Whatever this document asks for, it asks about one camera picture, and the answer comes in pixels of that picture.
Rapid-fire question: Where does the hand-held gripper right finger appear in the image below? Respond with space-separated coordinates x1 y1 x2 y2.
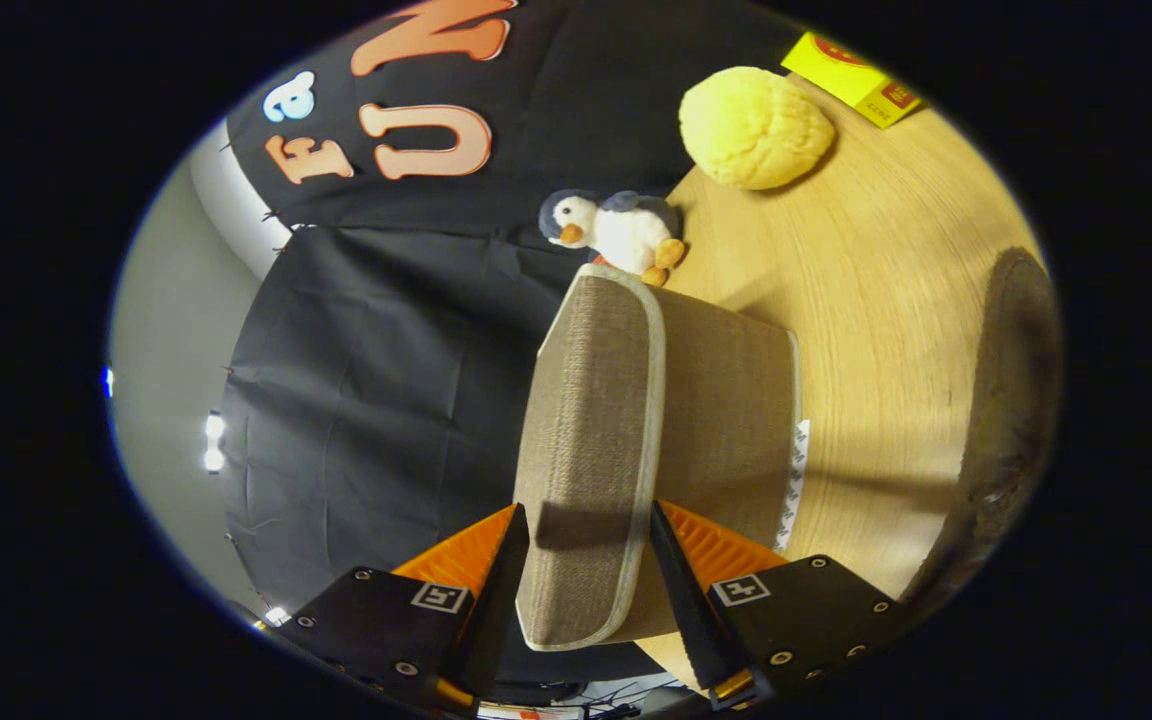
646 499 905 711

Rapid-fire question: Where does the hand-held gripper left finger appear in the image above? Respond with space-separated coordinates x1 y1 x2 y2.
279 502 532 713

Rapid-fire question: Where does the brown fabric storage box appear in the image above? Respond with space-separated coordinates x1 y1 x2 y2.
514 262 803 653

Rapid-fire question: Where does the brown felt moccasin shoe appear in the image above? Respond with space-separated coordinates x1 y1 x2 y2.
901 247 1064 613

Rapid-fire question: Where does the white dotted strip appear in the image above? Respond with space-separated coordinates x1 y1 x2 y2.
774 418 812 554

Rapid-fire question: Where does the penguin plush toy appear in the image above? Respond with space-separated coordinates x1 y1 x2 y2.
537 188 687 289

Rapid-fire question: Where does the yellow bun plush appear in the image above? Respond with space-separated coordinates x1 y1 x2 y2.
678 66 837 192

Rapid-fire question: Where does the yellow book with red circle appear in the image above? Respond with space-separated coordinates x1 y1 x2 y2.
781 30 925 131

